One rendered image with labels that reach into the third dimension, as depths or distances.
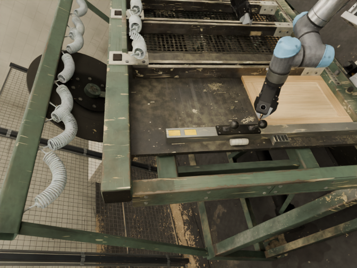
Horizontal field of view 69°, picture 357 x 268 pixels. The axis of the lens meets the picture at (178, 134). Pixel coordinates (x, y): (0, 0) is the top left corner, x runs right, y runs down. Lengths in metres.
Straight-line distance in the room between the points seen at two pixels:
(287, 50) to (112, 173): 0.70
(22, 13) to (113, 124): 5.88
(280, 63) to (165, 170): 0.59
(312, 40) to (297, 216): 1.02
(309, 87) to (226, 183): 0.85
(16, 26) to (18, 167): 5.73
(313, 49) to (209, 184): 0.58
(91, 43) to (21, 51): 1.56
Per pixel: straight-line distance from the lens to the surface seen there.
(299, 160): 1.32
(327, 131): 1.40
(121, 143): 0.99
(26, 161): 1.40
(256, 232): 1.85
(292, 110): 1.43
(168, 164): 1.10
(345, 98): 1.62
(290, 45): 0.94
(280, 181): 1.09
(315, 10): 1.05
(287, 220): 1.73
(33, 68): 1.90
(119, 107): 1.11
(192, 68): 1.39
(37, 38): 6.95
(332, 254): 2.48
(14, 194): 1.32
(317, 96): 1.60
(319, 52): 1.00
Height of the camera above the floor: 2.27
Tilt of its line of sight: 33 degrees down
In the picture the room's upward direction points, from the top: 70 degrees counter-clockwise
